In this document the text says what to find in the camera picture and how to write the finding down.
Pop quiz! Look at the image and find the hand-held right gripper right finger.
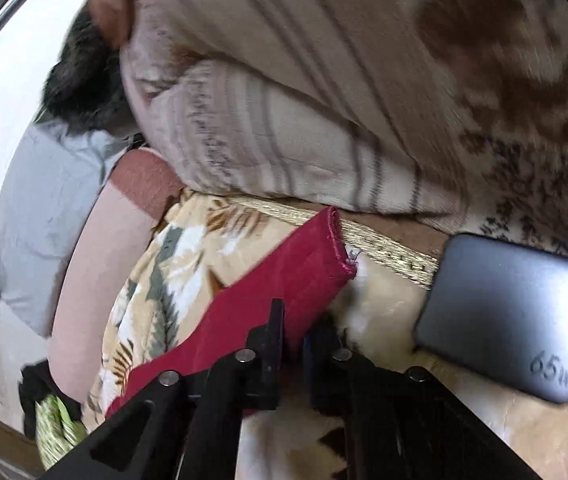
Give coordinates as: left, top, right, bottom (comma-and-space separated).
303, 322, 555, 480

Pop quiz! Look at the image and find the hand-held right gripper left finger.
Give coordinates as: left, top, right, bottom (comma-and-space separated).
39, 299, 286, 480

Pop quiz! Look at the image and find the dark red sweater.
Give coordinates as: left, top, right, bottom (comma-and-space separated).
105, 206, 358, 418

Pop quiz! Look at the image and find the leaf print fleece blanket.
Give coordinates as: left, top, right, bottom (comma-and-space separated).
83, 192, 568, 480

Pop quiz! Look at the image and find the long pink sofa cushion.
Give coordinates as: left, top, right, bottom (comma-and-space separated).
46, 149, 185, 403

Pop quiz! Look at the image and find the grey power adapter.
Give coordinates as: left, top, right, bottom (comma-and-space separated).
412, 232, 568, 406

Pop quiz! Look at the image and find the green patterned pillow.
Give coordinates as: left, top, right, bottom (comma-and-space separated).
34, 394, 87, 468

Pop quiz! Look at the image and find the black garment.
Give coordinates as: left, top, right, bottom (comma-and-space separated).
18, 360, 85, 441

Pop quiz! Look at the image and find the grey pillow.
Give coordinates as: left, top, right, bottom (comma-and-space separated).
0, 122, 137, 338

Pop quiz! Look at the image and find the beige striped quilt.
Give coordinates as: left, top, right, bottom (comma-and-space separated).
89, 0, 568, 261

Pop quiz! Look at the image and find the black fur-trimmed coat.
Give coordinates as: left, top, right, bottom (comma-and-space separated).
39, 7, 132, 133

